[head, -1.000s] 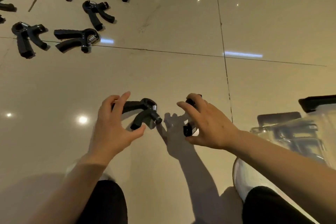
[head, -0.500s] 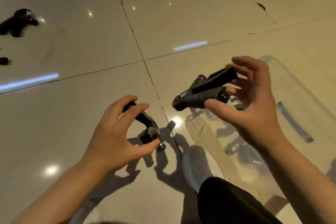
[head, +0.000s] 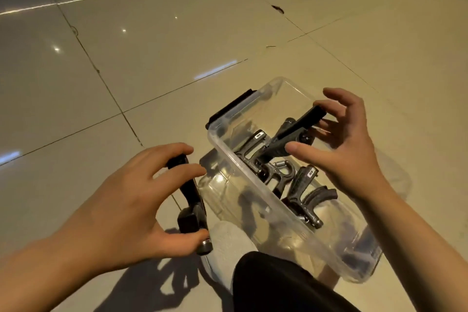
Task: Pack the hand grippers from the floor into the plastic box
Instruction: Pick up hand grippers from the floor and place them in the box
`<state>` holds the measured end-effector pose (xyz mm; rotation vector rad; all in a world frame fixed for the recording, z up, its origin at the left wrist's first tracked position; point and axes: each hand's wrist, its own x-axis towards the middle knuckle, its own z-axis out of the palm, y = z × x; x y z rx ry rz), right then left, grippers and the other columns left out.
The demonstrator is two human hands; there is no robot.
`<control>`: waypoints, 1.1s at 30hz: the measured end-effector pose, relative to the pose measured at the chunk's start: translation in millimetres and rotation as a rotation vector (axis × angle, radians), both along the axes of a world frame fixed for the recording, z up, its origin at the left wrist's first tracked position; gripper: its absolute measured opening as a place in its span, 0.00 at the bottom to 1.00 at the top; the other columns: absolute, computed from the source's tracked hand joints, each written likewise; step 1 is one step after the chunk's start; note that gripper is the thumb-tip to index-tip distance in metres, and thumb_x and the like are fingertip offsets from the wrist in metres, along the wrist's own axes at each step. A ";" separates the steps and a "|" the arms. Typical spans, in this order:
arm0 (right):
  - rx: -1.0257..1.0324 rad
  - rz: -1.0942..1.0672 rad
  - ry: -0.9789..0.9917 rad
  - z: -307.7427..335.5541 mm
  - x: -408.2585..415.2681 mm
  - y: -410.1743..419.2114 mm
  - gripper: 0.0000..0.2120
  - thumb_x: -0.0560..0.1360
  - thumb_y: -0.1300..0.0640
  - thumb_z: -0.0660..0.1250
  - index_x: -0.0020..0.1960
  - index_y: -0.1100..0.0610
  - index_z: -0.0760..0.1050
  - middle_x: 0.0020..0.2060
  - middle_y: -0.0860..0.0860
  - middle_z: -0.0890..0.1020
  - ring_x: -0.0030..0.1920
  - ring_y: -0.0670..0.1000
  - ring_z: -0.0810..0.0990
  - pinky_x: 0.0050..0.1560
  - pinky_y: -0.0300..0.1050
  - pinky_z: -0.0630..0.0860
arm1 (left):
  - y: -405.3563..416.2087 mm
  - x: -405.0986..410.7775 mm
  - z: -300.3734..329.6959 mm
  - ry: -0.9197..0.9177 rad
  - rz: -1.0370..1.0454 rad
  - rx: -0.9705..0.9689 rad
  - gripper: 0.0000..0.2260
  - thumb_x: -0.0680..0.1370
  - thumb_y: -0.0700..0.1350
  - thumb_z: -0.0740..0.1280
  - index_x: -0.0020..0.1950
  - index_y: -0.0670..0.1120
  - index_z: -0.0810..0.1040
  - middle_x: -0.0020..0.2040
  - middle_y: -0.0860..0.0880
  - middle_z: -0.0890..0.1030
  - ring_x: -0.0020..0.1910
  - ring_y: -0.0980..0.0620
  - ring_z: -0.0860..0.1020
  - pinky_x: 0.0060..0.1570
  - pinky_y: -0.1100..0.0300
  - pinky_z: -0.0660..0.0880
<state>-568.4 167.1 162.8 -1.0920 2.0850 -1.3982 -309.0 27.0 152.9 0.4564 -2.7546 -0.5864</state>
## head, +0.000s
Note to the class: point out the black trousers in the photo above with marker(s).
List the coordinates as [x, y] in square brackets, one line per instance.
[278, 286]

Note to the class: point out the person's right hand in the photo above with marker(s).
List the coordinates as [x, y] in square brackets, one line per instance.
[351, 154]

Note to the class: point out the person's right forearm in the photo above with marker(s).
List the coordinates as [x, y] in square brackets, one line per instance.
[413, 249]

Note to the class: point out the clear plastic storage box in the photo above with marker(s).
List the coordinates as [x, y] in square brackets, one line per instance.
[263, 103]

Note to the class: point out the white right shoe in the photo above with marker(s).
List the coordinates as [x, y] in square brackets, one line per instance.
[226, 246]

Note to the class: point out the person's left forearm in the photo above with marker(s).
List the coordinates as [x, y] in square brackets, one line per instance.
[33, 275]

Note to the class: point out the person's left hand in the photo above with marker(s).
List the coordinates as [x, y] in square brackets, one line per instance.
[120, 216]

